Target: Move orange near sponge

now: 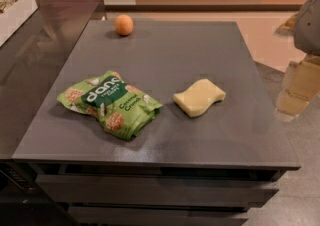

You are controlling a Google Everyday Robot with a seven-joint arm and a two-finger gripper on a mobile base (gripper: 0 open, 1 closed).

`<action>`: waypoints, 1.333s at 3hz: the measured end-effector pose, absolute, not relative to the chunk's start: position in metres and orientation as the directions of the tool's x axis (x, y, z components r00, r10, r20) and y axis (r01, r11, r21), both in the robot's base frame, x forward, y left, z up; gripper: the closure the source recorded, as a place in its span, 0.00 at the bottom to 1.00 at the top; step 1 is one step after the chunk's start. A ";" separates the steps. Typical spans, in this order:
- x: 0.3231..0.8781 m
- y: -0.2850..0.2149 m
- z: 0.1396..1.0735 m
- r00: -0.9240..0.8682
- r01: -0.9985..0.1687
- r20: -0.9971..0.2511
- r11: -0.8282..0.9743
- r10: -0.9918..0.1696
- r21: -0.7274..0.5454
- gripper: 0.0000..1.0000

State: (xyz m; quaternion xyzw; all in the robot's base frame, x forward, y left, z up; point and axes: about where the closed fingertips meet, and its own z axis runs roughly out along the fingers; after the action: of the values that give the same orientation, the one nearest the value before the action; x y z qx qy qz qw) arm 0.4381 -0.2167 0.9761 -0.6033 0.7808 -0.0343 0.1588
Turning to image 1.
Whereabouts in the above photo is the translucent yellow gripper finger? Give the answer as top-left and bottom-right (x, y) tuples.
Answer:
(274, 54), (320, 122)

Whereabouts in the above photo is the orange fruit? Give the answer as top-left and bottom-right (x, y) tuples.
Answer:
(115, 15), (133, 36)

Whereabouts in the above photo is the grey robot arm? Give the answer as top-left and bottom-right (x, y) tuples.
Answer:
(274, 0), (320, 122)

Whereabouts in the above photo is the yellow sponge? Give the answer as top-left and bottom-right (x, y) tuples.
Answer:
(173, 79), (226, 118)

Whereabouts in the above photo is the dark grey drawer cabinet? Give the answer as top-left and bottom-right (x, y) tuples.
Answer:
(14, 21), (299, 226)

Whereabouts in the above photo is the green snack bag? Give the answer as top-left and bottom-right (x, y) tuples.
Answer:
(57, 70), (163, 141)

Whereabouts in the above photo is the dark side counter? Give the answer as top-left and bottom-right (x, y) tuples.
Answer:
(0, 0), (105, 161)

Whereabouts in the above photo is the white box with snacks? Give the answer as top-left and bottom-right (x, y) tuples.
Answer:
(0, 0), (38, 47)

